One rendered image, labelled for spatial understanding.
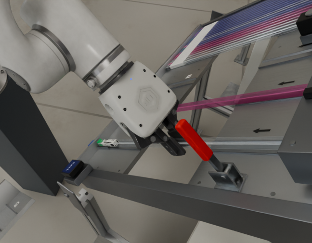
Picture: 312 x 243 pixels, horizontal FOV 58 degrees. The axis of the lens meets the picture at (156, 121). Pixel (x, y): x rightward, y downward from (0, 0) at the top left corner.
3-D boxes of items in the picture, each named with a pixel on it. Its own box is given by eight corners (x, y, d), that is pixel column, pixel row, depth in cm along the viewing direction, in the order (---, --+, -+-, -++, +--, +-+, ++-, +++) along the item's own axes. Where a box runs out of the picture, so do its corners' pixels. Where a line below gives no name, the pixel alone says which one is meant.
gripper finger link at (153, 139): (150, 138, 45) (177, 166, 47) (162, 124, 47) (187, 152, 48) (141, 141, 48) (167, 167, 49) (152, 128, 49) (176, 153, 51)
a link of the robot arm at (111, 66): (91, 71, 39) (106, 87, 40) (128, 36, 43) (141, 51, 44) (74, 88, 46) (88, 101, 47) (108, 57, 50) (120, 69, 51)
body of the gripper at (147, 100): (98, 85, 40) (151, 140, 42) (139, 45, 45) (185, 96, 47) (83, 98, 46) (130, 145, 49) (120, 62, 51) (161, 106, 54)
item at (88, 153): (92, 181, 72) (72, 163, 70) (208, 41, 104) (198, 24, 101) (94, 182, 71) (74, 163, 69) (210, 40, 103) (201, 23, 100)
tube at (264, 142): (100, 146, 72) (97, 143, 72) (103, 142, 73) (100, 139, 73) (300, 150, 33) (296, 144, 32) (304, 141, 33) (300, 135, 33)
